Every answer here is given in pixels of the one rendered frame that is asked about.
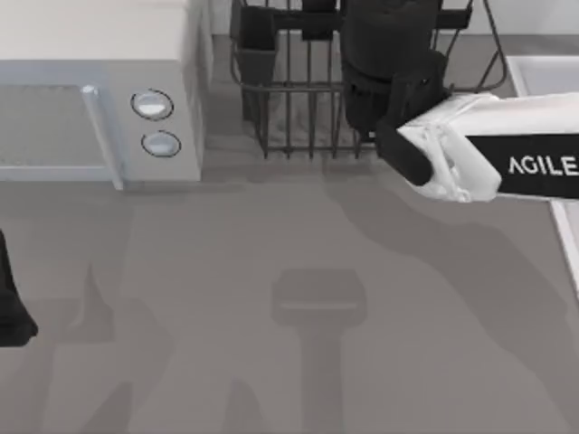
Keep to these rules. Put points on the large microwave knob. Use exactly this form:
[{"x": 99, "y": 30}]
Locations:
[{"x": 152, "y": 105}]

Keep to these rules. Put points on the small microwave knob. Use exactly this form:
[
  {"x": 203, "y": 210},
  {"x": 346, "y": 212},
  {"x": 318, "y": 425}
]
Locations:
[{"x": 161, "y": 144}]

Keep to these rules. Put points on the pale microwave oven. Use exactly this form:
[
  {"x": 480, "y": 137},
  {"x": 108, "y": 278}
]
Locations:
[{"x": 90, "y": 40}]

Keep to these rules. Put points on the black cutlery holder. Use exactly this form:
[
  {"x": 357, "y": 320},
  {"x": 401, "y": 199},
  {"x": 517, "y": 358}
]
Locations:
[{"x": 254, "y": 40}]

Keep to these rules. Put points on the microwave glass door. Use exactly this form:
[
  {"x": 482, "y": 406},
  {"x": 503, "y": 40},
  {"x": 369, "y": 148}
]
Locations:
[{"x": 40, "y": 126}]

